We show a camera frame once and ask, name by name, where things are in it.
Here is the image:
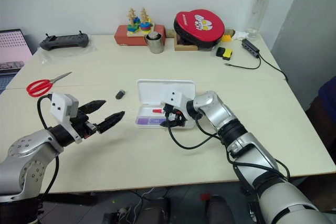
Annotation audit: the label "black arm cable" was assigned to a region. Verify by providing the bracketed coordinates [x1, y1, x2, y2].
[163, 104, 291, 180]
[36, 93, 60, 201]

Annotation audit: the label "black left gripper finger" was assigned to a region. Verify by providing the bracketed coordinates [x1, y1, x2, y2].
[78, 99, 107, 116]
[96, 111, 126, 134]

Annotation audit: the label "white plastic pencil case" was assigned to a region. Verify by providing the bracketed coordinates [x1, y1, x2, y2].
[135, 79, 196, 130]

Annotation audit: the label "yellow black board eraser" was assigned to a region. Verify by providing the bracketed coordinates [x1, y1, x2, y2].
[222, 47, 234, 60]

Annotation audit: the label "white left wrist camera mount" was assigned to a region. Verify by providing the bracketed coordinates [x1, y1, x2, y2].
[50, 92, 82, 145]

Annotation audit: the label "stainless steel cup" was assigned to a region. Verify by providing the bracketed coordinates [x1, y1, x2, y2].
[143, 31, 164, 55]

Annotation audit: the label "wooden open box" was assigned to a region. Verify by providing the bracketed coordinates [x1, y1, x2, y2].
[173, 30, 199, 52]

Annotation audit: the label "red black punch pad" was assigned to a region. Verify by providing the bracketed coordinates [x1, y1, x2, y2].
[173, 8, 226, 50]

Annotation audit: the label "dark rounded shape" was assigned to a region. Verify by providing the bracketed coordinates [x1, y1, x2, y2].
[206, 194, 235, 224]

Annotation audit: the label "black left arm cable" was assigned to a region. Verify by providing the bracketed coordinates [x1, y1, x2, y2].
[36, 93, 60, 201]

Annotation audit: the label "black usb hub cable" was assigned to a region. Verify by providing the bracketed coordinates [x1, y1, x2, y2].
[224, 52, 289, 81]

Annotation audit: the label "open laptop computer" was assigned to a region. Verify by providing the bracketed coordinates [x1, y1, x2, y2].
[0, 28, 34, 76]

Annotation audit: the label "wooden ring stacking toy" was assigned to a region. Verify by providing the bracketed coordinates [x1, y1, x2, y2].
[126, 6, 156, 37]

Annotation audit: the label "dark blue cloth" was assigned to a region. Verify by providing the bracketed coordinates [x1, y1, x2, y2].
[317, 75, 336, 110]

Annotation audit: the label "purple white flat box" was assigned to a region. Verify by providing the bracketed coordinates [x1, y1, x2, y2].
[136, 117, 165, 126]

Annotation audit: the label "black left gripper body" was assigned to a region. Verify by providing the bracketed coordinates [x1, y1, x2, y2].
[70, 110, 100, 140]

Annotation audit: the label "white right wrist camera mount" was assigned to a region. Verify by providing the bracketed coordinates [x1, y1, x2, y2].
[160, 87, 194, 126]

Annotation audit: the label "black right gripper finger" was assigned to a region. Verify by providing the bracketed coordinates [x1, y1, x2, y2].
[159, 120, 182, 129]

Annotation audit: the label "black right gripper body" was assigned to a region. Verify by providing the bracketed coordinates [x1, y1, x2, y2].
[167, 111, 191, 129]

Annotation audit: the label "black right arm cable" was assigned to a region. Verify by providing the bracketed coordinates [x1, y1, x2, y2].
[163, 104, 291, 180]

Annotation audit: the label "red handled scissors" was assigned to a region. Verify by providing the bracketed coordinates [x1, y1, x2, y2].
[26, 71, 73, 98]

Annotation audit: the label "clear bottle green lid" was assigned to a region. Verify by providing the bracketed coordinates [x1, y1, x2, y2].
[244, 0, 275, 40]

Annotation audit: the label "crumpled white tissue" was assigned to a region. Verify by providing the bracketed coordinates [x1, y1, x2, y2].
[232, 30, 250, 42]

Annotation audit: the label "black usb hub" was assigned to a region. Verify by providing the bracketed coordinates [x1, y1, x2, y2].
[241, 38, 261, 58]

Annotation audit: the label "clear plastic bag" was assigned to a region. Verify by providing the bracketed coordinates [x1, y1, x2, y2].
[36, 34, 98, 67]

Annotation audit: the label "black handheld remote controller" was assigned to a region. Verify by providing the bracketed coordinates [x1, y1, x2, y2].
[39, 30, 90, 51]

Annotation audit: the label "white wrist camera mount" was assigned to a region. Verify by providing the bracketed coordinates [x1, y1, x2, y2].
[50, 92, 82, 145]
[160, 87, 194, 126]

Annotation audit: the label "red brick coloured box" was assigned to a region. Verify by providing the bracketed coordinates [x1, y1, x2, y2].
[113, 23, 166, 47]

